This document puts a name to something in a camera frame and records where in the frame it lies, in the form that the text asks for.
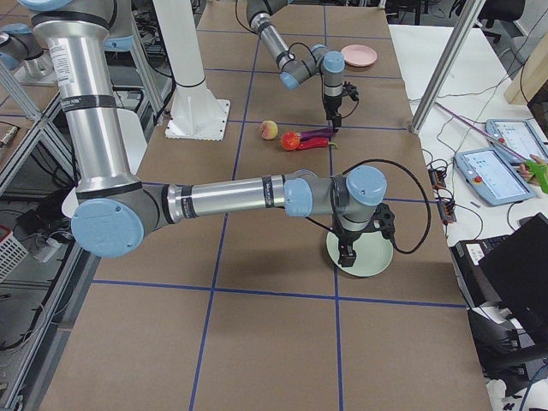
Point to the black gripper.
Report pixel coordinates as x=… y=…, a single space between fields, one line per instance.
x=331 y=104
x=350 y=236

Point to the purple eggplant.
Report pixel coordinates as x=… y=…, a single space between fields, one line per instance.
x=317 y=133

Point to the person hand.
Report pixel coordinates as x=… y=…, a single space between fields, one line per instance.
x=525 y=172

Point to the light green plate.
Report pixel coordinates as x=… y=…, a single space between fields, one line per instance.
x=373 y=254

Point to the red chili pepper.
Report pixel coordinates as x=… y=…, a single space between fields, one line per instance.
x=317 y=142

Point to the red tomato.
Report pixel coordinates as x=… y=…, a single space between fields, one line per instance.
x=290 y=141

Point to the peach fruit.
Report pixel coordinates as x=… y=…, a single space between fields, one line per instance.
x=268 y=130

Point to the pink plate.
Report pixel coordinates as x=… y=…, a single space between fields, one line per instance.
x=359 y=56

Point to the orange black connector block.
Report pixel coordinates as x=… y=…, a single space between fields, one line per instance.
x=444 y=197

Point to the black laptop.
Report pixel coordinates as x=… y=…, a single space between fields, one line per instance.
x=511 y=269

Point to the near teach pendant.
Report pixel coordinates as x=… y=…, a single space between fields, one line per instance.
x=492 y=177

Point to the teach pendant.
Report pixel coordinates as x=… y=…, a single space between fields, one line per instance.
x=518 y=135
x=492 y=177

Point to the far teach pendant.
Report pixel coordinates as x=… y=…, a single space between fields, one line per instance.
x=518 y=135

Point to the white plastic basket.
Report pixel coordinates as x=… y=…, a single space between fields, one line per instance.
x=12 y=252

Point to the aluminium frame post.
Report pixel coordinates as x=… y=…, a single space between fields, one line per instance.
x=458 y=36

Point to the green handled grabber stick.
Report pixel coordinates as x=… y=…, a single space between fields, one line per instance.
x=536 y=169

